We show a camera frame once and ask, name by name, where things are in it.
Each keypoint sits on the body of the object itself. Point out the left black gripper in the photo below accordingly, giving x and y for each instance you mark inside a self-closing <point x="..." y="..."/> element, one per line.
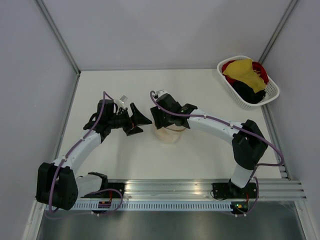
<point x="137" y="118"/>

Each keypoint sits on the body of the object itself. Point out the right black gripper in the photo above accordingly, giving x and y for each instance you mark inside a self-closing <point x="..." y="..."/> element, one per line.
<point x="157" y="113"/>

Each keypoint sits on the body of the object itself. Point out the cream mesh laundry bag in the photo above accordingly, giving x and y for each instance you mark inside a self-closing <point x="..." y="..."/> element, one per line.
<point x="169" y="134"/>

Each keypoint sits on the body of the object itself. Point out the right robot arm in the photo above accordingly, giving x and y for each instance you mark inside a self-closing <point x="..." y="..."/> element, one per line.
<point x="246" y="139"/>

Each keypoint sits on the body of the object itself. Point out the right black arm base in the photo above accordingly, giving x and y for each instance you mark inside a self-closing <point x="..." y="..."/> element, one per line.
<point x="228" y="190"/>

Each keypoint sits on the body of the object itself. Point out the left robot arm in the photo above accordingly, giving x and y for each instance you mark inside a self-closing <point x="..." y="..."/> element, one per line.
<point x="57" y="185"/>

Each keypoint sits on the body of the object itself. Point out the black garment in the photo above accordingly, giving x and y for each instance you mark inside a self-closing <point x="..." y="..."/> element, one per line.
<point x="247" y="93"/>

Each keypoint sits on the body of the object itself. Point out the yellow garment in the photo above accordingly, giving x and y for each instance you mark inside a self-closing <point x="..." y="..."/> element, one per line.
<point x="242" y="71"/>

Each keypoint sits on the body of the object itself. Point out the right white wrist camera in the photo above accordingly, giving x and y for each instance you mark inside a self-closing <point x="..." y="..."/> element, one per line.
<point x="159" y="93"/>

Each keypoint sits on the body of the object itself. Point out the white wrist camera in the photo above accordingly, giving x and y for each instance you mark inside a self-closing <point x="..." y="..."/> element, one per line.
<point x="120" y="102"/>
<point x="159" y="93"/>

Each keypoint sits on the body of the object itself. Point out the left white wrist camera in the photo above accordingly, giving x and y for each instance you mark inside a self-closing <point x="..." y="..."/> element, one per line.
<point x="120" y="102"/>

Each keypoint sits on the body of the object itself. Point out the white slotted cable duct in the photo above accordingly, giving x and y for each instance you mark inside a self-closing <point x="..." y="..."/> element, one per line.
<point x="129" y="205"/>

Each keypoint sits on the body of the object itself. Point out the aluminium mounting rail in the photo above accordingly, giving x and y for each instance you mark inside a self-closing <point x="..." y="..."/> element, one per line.
<point x="199" y="189"/>

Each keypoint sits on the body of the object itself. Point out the left aluminium frame post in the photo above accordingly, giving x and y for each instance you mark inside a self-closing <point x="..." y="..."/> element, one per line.
<point x="57" y="34"/>

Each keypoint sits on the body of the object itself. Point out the aluminium frame post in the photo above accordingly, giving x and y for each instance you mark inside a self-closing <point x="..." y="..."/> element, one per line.
<point x="57" y="34"/>
<point x="289" y="10"/>

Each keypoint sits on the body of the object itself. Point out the right aluminium frame post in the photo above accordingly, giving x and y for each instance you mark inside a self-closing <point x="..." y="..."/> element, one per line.
<point x="289" y="10"/>

